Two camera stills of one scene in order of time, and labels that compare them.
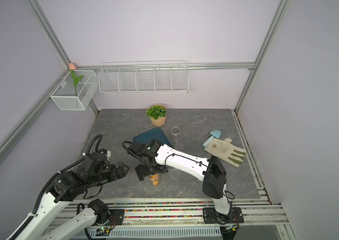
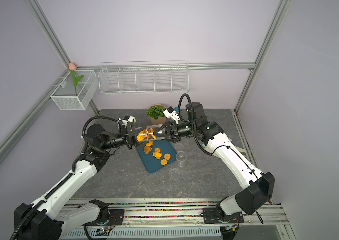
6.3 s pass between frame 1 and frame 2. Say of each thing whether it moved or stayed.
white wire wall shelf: stayed
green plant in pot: stayed
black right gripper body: moved
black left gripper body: moved
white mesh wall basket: stayed
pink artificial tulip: stayed
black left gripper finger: moved
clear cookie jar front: moved
